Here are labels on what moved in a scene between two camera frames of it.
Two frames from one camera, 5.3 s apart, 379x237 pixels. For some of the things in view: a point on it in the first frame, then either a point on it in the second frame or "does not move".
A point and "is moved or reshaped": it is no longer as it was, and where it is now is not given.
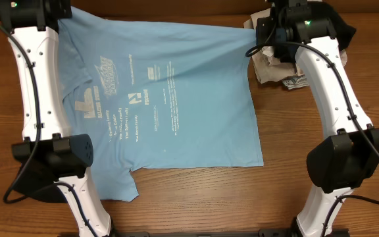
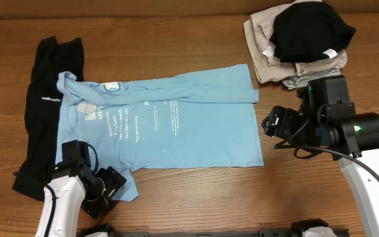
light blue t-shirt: (154, 95) is moved or reshaped
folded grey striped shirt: (293, 81) does not move
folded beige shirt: (268, 69) does not move
